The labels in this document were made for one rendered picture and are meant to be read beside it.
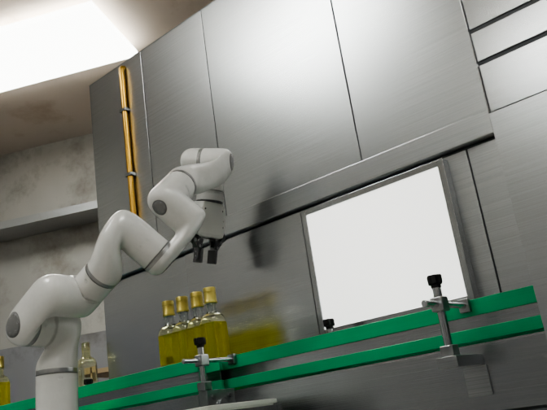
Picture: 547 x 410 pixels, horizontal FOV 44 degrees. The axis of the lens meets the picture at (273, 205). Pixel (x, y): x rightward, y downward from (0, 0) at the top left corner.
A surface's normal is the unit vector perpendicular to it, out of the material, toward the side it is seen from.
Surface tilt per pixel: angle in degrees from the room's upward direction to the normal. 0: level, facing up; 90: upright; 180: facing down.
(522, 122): 90
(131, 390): 90
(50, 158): 90
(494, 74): 90
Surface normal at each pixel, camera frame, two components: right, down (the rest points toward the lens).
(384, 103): -0.65, -0.14
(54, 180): -0.24, -0.25
